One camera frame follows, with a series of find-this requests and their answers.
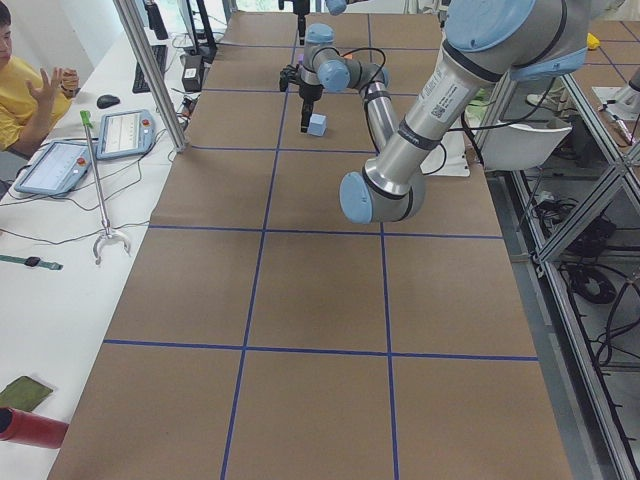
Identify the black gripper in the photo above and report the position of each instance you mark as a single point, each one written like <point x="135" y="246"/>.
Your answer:
<point x="301" y="9"/>
<point x="309" y="91"/>

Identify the light blue foam block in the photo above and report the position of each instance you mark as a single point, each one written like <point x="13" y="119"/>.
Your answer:
<point x="317" y="125"/>

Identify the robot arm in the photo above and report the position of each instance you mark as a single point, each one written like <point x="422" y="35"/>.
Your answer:
<point x="483" y="41"/>
<point x="337" y="5"/>

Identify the black power adapter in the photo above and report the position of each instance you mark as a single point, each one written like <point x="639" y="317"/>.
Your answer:
<point x="193" y="73"/>

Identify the far teach pendant tablet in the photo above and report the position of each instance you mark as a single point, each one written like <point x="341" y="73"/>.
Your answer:
<point x="125" y="134"/>

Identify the teach pendant tablet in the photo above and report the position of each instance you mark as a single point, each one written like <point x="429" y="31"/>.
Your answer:
<point x="125" y="134"/>
<point x="56" y="170"/>

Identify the white chair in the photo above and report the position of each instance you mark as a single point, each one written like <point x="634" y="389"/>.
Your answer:
<point x="521" y="146"/>

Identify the black computer mouse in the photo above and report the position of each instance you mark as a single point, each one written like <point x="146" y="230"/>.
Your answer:
<point x="107" y="101"/>

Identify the metal reacher grabber tool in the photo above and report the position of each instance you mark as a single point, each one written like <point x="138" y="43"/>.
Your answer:
<point x="108" y="234"/>

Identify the near teach pendant tablet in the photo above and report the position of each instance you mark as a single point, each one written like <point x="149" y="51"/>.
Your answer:
<point x="56" y="170"/>

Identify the person in yellow shirt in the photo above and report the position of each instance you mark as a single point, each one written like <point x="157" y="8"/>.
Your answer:
<point x="32" y="101"/>

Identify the red cylinder bottle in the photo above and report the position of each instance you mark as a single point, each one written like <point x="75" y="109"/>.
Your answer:
<point x="31" y="429"/>

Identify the aluminium frame post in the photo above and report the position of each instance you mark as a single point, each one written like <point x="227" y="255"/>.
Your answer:
<point x="134" y="29"/>

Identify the aluminium frame rail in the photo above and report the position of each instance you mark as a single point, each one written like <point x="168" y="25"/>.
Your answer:
<point x="580" y="215"/>

